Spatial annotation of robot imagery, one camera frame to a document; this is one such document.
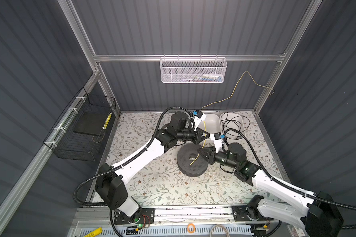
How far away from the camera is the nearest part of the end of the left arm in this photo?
58 cm

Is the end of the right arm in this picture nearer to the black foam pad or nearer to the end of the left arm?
the end of the left arm

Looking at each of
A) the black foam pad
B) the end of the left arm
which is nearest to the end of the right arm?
the end of the left arm
